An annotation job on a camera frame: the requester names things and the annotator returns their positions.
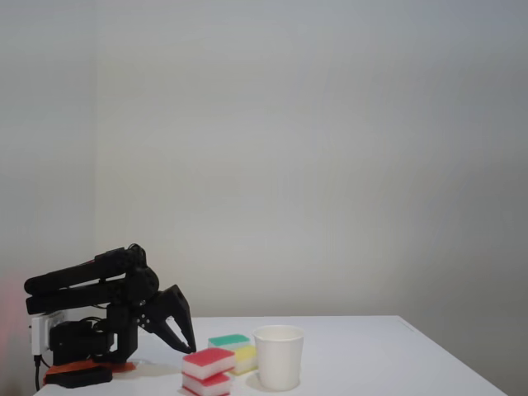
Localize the red and white sponge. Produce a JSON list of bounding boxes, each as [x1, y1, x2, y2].
[[181, 346, 237, 380], [181, 370, 233, 396]]

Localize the green and white sponge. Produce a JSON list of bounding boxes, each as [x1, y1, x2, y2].
[[207, 333, 252, 351]]

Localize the yellow and white sponge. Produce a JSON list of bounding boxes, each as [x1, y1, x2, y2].
[[228, 345, 259, 377]]

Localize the white power strip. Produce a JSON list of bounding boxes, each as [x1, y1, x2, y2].
[[29, 312, 68, 356]]

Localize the white paper cup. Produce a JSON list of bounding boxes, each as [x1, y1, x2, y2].
[[252, 324, 305, 392]]

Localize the black power cable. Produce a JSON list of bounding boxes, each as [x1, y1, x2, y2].
[[33, 353, 44, 392]]

